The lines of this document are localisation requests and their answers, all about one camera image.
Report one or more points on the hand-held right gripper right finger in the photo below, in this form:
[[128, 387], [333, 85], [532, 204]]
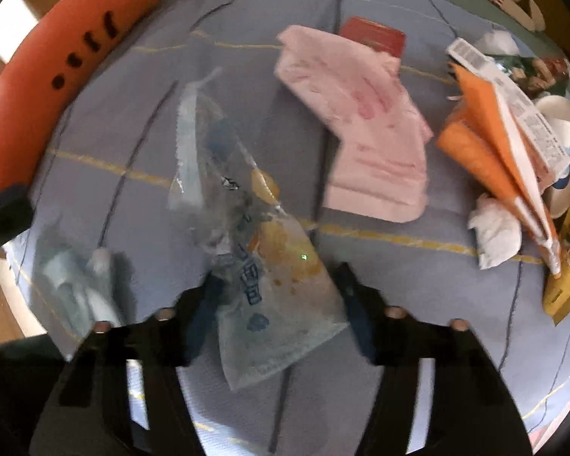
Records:
[[358, 316]]

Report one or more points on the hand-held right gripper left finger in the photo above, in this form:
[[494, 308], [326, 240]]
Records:
[[203, 316]]

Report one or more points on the clear blue-print plastic wrapper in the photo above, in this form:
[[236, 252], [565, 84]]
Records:
[[270, 294]]

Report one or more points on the red gold-print box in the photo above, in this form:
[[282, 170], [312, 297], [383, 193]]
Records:
[[382, 37]]

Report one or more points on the clear plastic bag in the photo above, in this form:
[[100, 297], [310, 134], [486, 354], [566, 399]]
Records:
[[76, 285]]

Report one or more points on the orange carrot plush pillow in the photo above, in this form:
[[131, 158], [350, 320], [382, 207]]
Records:
[[42, 71]]

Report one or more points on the crumpled white tissue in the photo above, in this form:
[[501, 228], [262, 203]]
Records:
[[496, 235], [501, 42]]

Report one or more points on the pink tissue pack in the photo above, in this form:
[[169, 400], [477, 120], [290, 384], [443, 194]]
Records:
[[365, 123]]

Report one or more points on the orange white packet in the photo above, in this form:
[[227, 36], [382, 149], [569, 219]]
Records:
[[496, 152]]

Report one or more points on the yellow snack packet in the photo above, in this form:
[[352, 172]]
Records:
[[567, 266]]

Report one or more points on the white paper cup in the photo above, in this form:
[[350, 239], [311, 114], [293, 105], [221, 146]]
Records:
[[561, 123]]

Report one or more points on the green snack packet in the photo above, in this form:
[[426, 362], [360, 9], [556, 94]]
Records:
[[536, 70]]

